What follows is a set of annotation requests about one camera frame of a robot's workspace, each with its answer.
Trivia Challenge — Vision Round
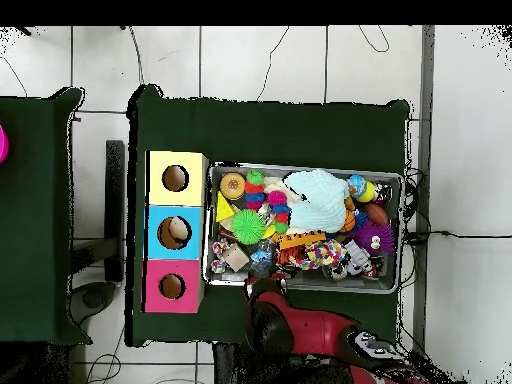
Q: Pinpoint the mint green cloth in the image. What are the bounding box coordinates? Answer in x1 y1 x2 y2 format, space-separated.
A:
282 168 350 234

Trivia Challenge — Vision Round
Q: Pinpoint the wooden box with three holes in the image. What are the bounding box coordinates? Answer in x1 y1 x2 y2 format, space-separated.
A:
141 150 209 314

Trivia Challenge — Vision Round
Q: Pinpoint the plain green spiky ball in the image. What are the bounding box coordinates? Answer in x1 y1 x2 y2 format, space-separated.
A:
230 208 267 246

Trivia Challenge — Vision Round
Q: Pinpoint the yellow toy cheese wedge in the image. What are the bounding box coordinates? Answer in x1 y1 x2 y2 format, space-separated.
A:
215 190 236 224

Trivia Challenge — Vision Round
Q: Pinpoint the toy burger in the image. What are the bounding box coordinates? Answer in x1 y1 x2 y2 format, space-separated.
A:
219 172 246 200

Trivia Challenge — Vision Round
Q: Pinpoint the plain wooden cube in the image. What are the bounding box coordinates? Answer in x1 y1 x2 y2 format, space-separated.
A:
222 243 250 273

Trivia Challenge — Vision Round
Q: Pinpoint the orange plastic toy block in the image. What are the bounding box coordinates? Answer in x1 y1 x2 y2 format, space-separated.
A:
275 230 327 251

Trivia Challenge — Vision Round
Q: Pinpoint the dark green table cloth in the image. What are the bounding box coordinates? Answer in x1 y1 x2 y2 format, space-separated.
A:
126 84 411 347

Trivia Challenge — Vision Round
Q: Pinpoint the globe print ball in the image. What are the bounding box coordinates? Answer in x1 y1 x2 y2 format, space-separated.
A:
346 174 367 195

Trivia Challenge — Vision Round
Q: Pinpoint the purple spiky ball with eyes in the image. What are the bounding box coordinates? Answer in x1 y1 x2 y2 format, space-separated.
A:
353 221 396 255

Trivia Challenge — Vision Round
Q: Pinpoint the brown toy football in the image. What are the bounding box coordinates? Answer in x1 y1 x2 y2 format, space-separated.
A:
363 202 390 227

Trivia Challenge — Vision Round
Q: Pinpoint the black upright panel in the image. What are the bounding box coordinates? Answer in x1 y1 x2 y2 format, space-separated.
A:
104 139 126 283

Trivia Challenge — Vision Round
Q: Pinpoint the dark green side table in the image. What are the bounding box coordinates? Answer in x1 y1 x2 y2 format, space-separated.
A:
0 87 93 345

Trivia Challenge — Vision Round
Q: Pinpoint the wire mesh bin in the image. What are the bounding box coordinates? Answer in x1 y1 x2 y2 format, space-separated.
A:
202 161 404 295

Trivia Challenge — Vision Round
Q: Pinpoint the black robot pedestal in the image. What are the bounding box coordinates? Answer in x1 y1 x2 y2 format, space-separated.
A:
211 342 257 384

